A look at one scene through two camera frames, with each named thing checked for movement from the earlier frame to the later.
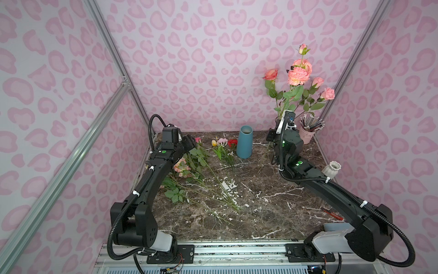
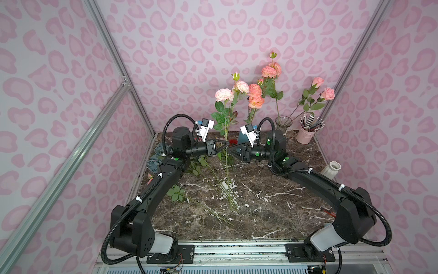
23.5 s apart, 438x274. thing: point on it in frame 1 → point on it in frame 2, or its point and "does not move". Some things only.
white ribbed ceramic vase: x=331 y=170 does not move
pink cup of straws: x=309 y=125 does not move
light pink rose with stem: x=327 y=94 does not move
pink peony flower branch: x=298 y=74 → x=270 y=73
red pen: x=334 y=214 does not move
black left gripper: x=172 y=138 → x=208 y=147
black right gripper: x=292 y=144 → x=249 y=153
